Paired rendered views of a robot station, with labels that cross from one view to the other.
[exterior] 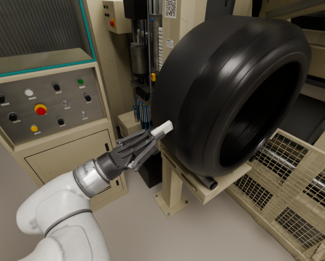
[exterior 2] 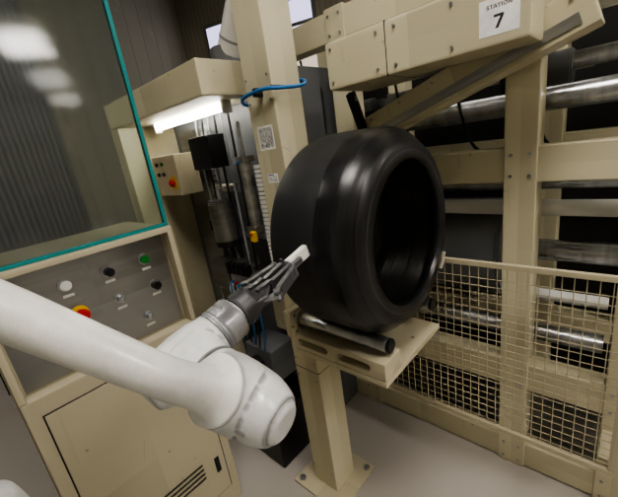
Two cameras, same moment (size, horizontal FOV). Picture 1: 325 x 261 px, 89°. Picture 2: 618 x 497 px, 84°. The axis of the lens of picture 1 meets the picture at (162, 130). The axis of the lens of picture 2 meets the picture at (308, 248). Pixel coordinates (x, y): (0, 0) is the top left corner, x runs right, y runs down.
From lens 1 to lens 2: 0.40 m
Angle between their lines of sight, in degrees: 24
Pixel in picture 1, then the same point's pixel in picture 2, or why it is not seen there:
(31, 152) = (58, 401)
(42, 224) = not seen: hidden behind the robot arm
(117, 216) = not seen: outside the picture
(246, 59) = (364, 158)
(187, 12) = (287, 140)
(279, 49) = (390, 146)
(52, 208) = (191, 347)
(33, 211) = not seen: hidden behind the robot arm
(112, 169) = (251, 302)
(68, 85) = (126, 267)
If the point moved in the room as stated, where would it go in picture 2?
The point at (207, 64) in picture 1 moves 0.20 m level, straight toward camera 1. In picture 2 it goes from (328, 172) to (333, 180)
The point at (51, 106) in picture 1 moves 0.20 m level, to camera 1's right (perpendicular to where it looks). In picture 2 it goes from (97, 308) to (162, 293)
